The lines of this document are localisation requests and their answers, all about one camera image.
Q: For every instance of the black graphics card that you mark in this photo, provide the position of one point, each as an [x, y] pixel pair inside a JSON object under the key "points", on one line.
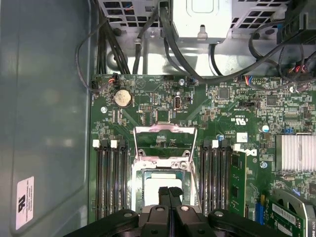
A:
{"points": [[286, 217]]}

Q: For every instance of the black plastic drive bracket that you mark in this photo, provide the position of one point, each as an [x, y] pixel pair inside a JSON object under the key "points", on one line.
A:
{"points": [[303, 19]]}

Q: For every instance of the metal socket cover frame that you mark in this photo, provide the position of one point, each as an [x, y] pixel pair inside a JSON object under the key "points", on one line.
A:
{"points": [[148, 129]]}

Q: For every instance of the black grey PC case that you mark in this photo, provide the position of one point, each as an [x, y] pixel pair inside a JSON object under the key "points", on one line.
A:
{"points": [[49, 98]]}

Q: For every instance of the silver CPU chip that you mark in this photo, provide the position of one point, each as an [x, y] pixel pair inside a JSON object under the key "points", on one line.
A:
{"points": [[151, 190]]}

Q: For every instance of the small blue capacitor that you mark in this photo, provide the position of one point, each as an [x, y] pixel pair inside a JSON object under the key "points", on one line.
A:
{"points": [[265, 128]]}

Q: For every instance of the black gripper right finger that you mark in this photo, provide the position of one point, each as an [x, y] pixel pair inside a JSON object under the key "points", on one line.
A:
{"points": [[187, 222]]}

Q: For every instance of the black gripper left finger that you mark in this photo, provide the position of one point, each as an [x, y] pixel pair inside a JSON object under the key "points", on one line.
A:
{"points": [[153, 222]]}

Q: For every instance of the silver metal drive cage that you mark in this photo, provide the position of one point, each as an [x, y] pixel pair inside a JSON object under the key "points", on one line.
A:
{"points": [[197, 24]]}

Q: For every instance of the green motherboard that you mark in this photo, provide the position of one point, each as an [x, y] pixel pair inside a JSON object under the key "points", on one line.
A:
{"points": [[217, 116]]}

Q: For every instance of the green RAM stick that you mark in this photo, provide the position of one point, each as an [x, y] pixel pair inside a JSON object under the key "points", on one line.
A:
{"points": [[238, 177]]}

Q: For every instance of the CPU socket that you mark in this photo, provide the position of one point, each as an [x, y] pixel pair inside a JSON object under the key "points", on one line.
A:
{"points": [[138, 182]]}

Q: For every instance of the round coin cell battery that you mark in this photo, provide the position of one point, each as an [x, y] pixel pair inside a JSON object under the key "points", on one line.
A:
{"points": [[122, 98]]}

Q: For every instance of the internal USB port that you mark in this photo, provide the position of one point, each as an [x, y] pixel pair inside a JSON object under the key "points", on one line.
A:
{"points": [[177, 102]]}

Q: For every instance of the silver finned heatsink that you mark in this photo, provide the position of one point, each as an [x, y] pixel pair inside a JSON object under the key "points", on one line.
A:
{"points": [[296, 153]]}

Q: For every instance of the blue expansion slot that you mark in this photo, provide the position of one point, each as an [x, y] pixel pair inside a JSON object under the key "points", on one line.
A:
{"points": [[259, 209]]}

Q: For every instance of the white label sticker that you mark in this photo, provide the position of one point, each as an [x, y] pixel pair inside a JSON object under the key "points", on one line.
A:
{"points": [[24, 202]]}

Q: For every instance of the small white sticker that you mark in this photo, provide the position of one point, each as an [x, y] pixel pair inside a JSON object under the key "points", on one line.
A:
{"points": [[242, 137]]}

